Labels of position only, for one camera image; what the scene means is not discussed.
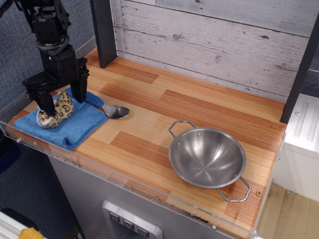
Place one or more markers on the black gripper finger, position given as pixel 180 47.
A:
pixel 79 89
pixel 44 100

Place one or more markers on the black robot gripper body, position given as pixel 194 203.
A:
pixel 58 71

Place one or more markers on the leopard print plush toy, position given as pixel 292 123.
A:
pixel 64 108

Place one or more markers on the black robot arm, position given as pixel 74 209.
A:
pixel 49 21

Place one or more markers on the blue folded cloth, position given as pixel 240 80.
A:
pixel 72 131

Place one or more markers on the silver cabinet with button panel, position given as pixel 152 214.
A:
pixel 110 205

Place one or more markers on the yellow object at bottom left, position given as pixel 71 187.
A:
pixel 30 233

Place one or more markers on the white grooved side cabinet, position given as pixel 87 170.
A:
pixel 297 168

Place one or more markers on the blue handled metal spoon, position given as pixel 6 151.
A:
pixel 111 111

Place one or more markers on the dark left vertical post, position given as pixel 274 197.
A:
pixel 104 32

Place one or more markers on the dark vertical post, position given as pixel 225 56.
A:
pixel 104 32
pixel 301 17

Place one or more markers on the stainless steel two-handled pot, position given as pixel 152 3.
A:
pixel 207 157

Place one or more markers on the dark right vertical post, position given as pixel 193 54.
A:
pixel 301 17

